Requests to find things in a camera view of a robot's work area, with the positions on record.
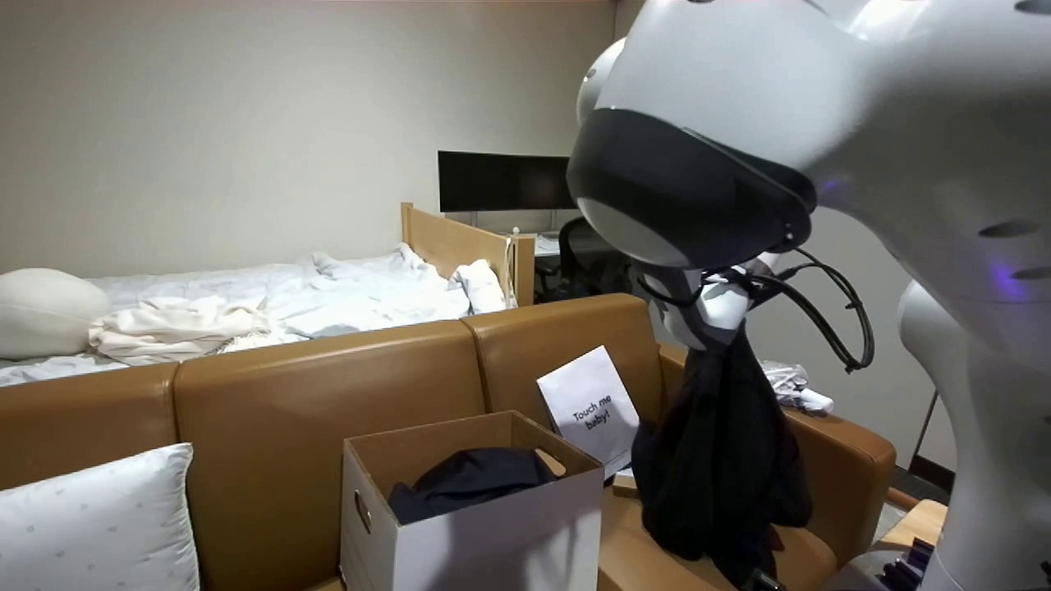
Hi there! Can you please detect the black mesh office chair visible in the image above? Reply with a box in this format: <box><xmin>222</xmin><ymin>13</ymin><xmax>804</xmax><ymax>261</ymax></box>
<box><xmin>532</xmin><ymin>213</ymin><xmax>642</xmax><ymax>304</ymax></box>

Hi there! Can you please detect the cardboard box with white front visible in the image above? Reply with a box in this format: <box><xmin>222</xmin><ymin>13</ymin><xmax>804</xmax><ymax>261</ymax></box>
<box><xmin>338</xmin><ymin>408</ymin><xmax>609</xmax><ymax>591</ymax></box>

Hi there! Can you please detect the black garment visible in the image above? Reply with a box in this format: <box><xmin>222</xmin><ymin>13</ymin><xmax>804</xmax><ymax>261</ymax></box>
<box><xmin>632</xmin><ymin>326</ymin><xmax>817</xmax><ymax>591</ymax></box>

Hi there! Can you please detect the white paper sign with text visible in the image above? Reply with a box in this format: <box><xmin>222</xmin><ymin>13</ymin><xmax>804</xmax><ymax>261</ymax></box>
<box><xmin>532</xmin><ymin>340</ymin><xmax>644</xmax><ymax>478</ymax></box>

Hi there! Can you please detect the black wide monitor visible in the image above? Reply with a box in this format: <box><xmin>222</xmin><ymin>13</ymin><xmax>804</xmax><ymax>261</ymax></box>
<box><xmin>433</xmin><ymin>146</ymin><xmax>586</xmax><ymax>217</ymax></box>

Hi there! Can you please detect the brown cardboard box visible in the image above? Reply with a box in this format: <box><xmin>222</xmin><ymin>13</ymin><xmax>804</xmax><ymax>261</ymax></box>
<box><xmin>0</xmin><ymin>289</ymin><xmax>899</xmax><ymax>591</ymax></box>

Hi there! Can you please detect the crumpled white blanket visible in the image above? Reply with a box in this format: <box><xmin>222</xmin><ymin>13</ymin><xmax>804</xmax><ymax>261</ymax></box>
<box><xmin>85</xmin><ymin>294</ymin><xmax>278</xmax><ymax>366</ymax></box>

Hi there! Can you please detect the round white pillow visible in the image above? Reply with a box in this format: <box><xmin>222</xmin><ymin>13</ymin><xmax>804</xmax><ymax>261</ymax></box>
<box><xmin>0</xmin><ymin>266</ymin><xmax>116</xmax><ymax>364</ymax></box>

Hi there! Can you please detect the white square pillow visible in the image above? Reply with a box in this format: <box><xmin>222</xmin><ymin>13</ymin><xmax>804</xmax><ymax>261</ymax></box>
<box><xmin>0</xmin><ymin>441</ymin><xmax>207</xmax><ymax>591</ymax></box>

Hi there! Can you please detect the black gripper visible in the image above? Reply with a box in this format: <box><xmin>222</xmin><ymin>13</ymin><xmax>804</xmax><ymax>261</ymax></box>
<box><xmin>688</xmin><ymin>271</ymin><xmax>763</xmax><ymax>347</ymax></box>

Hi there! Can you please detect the white bed mattress sheet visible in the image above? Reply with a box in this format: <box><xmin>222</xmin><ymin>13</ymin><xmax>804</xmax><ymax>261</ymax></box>
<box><xmin>0</xmin><ymin>244</ymin><xmax>517</xmax><ymax>393</ymax></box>

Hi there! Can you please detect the wooden bed frame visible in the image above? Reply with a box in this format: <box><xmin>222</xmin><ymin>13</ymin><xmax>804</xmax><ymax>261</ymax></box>
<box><xmin>397</xmin><ymin>201</ymin><xmax>543</xmax><ymax>313</ymax></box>

